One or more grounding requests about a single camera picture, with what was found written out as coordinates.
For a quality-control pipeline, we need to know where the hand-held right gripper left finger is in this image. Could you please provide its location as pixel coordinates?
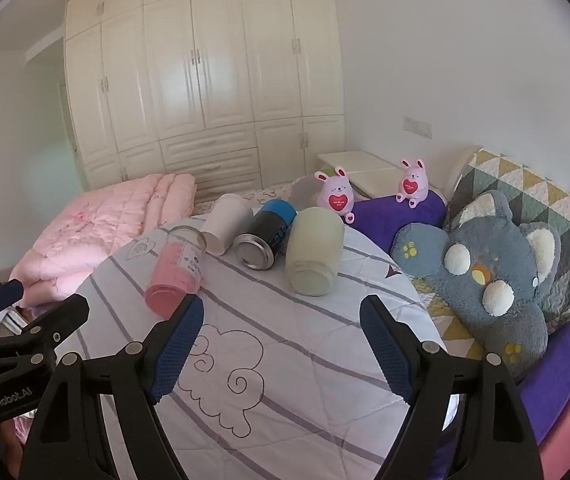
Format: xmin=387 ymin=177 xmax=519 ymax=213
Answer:
xmin=24 ymin=292 xmax=206 ymax=480

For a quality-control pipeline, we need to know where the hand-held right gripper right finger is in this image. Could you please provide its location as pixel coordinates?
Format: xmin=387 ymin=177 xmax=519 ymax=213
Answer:
xmin=359 ymin=294 xmax=541 ymax=480

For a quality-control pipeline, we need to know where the frosted white cup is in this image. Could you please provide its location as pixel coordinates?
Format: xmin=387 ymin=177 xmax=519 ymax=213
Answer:
xmin=285 ymin=207 xmax=346 ymax=297

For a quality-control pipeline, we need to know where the pink quilt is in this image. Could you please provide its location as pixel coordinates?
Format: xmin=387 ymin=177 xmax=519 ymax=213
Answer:
xmin=10 ymin=173 xmax=198 ymax=308

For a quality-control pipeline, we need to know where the white striped blanket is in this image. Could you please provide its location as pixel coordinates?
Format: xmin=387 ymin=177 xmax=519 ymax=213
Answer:
xmin=55 ymin=212 xmax=448 ymax=480

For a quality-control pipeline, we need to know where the purple pillow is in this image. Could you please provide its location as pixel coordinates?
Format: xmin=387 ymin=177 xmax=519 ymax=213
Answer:
xmin=518 ymin=322 xmax=570 ymax=446
xmin=350 ymin=191 xmax=447 ymax=256

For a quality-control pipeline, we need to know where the grey plush animal cushion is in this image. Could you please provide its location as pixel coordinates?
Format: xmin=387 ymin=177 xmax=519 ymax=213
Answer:
xmin=390 ymin=190 xmax=562 ymax=383

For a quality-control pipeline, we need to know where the pink bunny toy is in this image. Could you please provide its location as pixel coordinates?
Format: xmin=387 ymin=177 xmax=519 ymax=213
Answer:
xmin=313 ymin=167 xmax=357 ymax=224
xmin=396 ymin=158 xmax=430 ymax=208

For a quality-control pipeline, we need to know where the white patterned bed sheet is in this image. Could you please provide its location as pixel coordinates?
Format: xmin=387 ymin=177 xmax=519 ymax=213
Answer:
xmin=192 ymin=180 xmax=316 ymax=216

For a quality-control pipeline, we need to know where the white nightstand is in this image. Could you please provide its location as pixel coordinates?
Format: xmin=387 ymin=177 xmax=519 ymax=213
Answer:
xmin=317 ymin=152 xmax=416 ymax=200

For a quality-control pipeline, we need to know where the cream wardrobe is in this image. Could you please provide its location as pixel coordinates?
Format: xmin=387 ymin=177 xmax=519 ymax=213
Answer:
xmin=62 ymin=0 xmax=347 ymax=200

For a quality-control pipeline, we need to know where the white wall switch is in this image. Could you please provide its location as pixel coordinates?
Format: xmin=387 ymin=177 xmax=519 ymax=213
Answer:
xmin=403 ymin=116 xmax=434 ymax=138

